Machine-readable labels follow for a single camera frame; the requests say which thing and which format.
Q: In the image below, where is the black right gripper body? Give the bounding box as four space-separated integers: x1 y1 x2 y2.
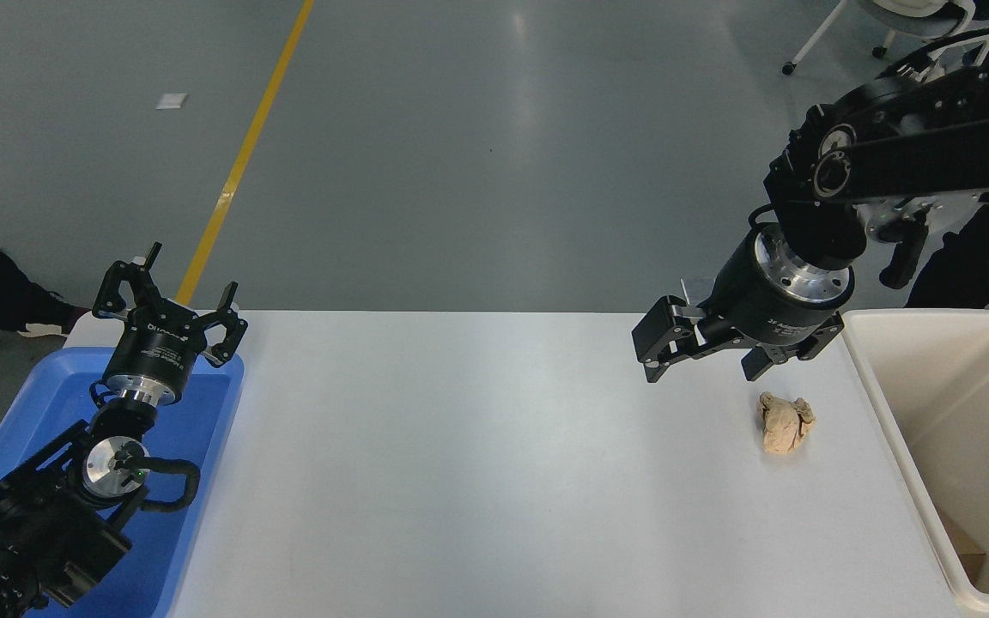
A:
703 230 845 350

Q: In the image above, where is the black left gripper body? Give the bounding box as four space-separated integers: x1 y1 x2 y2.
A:
105 300 208 398

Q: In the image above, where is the tan paper ball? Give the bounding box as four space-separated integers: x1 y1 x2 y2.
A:
757 391 816 456

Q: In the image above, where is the blue plastic tray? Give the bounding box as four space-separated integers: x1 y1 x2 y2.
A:
0 347 246 618

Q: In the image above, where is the large pale plastic bin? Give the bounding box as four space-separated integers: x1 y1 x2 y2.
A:
840 309 989 616

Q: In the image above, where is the white wheeled chair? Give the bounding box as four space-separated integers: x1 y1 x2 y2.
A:
782 0 989 78

